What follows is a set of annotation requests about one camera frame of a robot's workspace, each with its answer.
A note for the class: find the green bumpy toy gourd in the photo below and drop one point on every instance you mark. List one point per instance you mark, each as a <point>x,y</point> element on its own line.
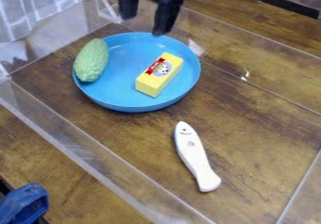
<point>91,60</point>

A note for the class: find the yellow toy brick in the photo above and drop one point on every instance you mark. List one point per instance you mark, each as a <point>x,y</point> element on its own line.
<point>155,77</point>

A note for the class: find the blue round tray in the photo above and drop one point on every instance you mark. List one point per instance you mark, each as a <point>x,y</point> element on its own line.
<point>132,51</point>

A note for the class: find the white checked curtain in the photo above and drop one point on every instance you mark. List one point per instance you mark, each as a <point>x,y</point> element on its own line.
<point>21,14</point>

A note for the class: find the clear acrylic enclosure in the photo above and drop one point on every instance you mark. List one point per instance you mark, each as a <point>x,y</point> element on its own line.
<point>108,164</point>

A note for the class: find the blue clamp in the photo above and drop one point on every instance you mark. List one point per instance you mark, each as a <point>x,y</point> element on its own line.
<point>24,205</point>

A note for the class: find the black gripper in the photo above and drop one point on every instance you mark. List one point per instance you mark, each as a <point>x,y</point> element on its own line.
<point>165,16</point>

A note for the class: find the black bar in background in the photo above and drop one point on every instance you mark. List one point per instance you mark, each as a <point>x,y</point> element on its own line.
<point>300,9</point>

